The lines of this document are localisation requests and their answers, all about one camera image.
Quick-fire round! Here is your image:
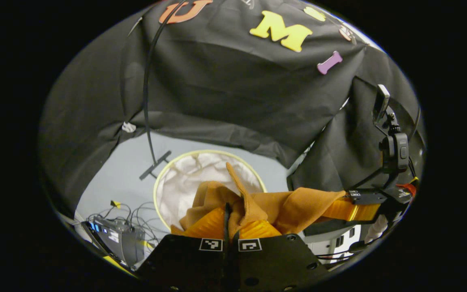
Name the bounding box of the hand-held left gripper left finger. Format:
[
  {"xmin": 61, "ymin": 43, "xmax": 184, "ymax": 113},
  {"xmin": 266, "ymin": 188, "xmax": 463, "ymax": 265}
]
[{"xmin": 135, "ymin": 202, "xmax": 233, "ymax": 292}]

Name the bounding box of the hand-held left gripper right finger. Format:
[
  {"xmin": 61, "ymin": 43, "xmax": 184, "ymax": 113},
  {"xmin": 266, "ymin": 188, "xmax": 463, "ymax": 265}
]
[{"xmin": 233, "ymin": 219, "xmax": 330, "ymax": 292}]

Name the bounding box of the brown jacket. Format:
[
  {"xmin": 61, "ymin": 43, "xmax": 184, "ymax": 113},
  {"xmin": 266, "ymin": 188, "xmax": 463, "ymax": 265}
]
[{"xmin": 170, "ymin": 162, "xmax": 347, "ymax": 240}]

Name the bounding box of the white laundry hamper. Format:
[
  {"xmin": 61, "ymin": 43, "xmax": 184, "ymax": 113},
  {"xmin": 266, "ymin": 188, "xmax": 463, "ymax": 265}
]
[{"xmin": 153, "ymin": 149, "xmax": 268, "ymax": 235}]

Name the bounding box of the black clothes rack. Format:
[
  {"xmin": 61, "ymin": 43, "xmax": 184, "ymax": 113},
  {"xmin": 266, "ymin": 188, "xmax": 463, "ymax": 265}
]
[{"xmin": 139, "ymin": 0, "xmax": 187, "ymax": 181}]

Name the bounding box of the black electronics box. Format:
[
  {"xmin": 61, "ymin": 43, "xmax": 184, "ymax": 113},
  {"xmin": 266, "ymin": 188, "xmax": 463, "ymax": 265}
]
[{"xmin": 81, "ymin": 216, "xmax": 147, "ymax": 267}]

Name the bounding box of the black backdrop cloth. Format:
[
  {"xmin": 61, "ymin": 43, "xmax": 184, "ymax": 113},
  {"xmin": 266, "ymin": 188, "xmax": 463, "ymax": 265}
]
[{"xmin": 38, "ymin": 0, "xmax": 427, "ymax": 217}]

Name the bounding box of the tangle of floor cables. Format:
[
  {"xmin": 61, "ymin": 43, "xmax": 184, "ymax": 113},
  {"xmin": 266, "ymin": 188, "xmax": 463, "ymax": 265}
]
[{"xmin": 87, "ymin": 201, "xmax": 169, "ymax": 254}]

